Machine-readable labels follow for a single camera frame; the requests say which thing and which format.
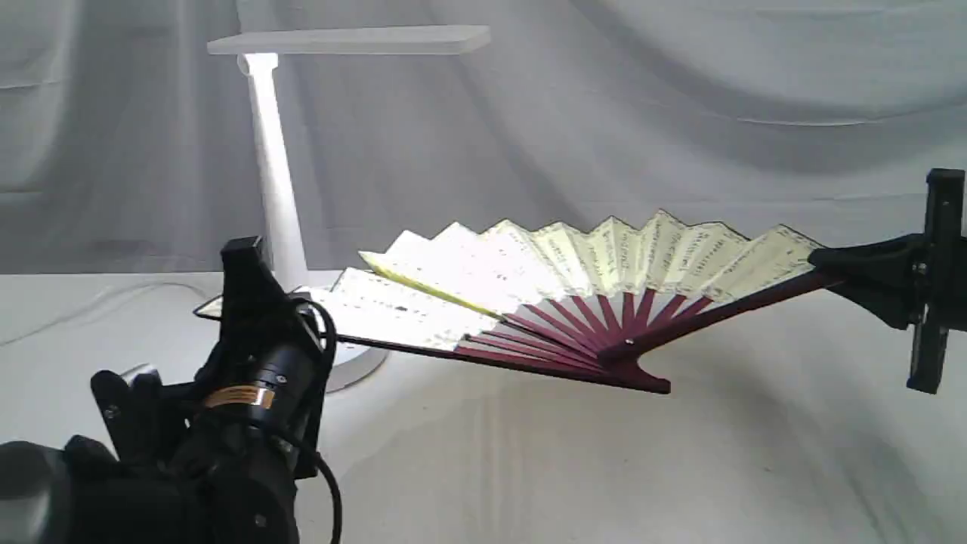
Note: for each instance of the white desk lamp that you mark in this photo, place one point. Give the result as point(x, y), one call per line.
point(259, 55)

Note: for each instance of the grey backdrop cloth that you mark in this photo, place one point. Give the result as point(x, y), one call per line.
point(127, 147)

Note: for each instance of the folding paper fan maroon ribs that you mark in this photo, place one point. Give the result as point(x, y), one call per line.
point(562, 302)

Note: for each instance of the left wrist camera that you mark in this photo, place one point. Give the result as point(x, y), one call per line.
point(143, 417)

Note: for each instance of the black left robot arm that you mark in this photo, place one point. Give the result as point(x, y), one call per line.
point(83, 493)

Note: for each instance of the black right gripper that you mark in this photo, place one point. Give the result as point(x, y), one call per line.
point(878, 276)

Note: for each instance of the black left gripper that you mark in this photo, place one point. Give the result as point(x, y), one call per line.
point(256, 403)

